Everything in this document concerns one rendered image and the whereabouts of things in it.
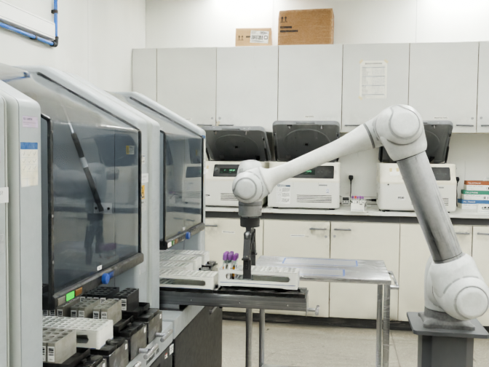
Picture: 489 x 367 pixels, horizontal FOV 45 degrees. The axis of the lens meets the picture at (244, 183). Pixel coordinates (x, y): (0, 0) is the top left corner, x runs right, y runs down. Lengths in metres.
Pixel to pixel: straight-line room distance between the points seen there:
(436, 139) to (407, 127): 2.86
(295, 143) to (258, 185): 2.89
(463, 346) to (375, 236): 2.29
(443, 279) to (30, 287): 1.31
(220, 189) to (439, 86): 1.88
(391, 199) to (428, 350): 2.31
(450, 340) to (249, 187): 0.93
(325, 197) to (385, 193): 0.44
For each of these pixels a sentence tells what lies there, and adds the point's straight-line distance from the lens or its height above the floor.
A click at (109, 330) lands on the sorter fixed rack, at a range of 1.68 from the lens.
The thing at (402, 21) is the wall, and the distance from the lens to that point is 5.23.
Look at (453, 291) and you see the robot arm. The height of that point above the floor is 0.89.
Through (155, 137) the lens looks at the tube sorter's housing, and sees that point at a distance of 2.14.
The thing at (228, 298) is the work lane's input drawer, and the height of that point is 0.79.
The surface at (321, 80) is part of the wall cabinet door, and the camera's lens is 4.79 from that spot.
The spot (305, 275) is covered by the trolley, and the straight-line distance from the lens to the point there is 2.49.
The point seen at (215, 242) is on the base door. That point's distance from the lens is 4.62.
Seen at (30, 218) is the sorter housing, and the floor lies 1.18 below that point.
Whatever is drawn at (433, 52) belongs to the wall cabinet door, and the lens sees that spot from 4.86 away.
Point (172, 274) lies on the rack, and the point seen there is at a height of 0.86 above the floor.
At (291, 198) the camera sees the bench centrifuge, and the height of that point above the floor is 0.98.
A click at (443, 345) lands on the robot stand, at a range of 2.31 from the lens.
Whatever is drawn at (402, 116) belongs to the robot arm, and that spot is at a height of 1.45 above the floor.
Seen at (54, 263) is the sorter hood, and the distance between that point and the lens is 1.44.
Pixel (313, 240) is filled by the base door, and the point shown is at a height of 0.67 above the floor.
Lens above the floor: 1.33
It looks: 3 degrees down
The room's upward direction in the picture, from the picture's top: 1 degrees clockwise
